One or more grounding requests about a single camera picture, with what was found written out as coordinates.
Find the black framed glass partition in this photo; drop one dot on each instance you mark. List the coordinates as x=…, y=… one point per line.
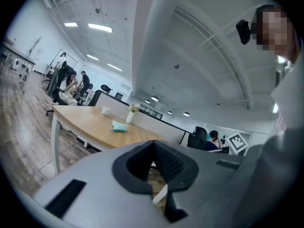
x=152, y=111

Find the black coat rack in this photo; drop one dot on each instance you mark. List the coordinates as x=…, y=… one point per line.
x=34, y=45

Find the grey long counter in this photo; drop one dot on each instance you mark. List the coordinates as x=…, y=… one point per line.
x=19, y=53

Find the person's white printed t-shirt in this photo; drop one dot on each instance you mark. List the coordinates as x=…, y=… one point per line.
x=292, y=91

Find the wooden table with white legs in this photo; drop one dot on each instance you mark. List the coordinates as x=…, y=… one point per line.
x=156, y=125

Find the person's right forearm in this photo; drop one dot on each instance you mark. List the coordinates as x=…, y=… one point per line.
x=273, y=174

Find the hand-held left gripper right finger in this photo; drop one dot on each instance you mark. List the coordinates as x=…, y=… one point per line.
x=204, y=189

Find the white round-door appliance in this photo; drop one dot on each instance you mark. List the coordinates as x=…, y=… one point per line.
x=16, y=64

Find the white ribbed vase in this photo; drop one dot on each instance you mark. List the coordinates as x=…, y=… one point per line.
x=129, y=117

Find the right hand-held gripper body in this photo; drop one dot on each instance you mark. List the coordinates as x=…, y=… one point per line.
x=237, y=143

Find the black garment rack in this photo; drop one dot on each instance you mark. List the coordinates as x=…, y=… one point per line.
x=71, y=58

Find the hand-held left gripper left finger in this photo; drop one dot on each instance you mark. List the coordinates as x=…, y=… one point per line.
x=95, y=186

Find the light blue cloth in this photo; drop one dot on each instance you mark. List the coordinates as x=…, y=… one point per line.
x=119, y=126

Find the black head-mounted camera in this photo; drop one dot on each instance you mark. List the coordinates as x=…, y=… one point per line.
x=244, y=32

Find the group of ceiling light panels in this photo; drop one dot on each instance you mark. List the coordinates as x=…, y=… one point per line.
x=99, y=27

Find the white cup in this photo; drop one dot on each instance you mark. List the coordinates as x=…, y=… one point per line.
x=105, y=110

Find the pastel flower bouquet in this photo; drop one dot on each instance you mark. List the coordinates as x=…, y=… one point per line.
x=134, y=107

